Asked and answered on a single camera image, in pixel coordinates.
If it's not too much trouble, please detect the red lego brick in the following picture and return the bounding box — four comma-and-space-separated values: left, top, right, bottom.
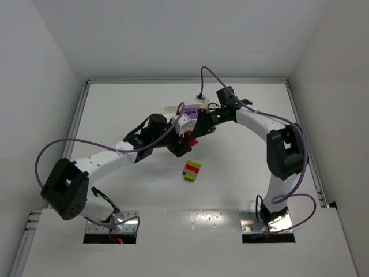
182, 130, 198, 147

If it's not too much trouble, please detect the purple lego piece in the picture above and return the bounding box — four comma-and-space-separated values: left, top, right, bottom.
184, 107, 199, 120

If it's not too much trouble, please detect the green red purple lego stack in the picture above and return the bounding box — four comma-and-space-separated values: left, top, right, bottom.
182, 160, 201, 182

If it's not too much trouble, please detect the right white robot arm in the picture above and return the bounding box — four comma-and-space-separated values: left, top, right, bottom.
191, 87, 308, 224

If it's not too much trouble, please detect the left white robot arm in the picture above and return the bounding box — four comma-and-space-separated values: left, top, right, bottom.
40, 113, 197, 224

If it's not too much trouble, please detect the white three-compartment tray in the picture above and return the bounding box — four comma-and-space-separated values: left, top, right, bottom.
162, 104, 204, 126

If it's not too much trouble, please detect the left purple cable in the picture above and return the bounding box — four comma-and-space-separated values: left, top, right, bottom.
33, 101, 141, 229

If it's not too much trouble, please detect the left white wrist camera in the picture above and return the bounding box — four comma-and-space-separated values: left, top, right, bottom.
172, 114, 194, 134

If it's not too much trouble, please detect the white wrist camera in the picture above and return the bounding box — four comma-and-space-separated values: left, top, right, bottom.
195, 94, 209, 106
172, 114, 194, 134

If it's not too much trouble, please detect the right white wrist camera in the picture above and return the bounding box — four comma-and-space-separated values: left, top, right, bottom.
195, 94, 209, 106

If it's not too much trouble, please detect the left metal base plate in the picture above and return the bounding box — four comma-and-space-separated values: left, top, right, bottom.
85, 210, 140, 235

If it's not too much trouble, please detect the metal base plate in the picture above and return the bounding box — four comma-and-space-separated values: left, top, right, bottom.
239, 211, 293, 234
85, 210, 140, 235

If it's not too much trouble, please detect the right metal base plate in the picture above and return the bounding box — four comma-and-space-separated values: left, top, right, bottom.
239, 211, 293, 234

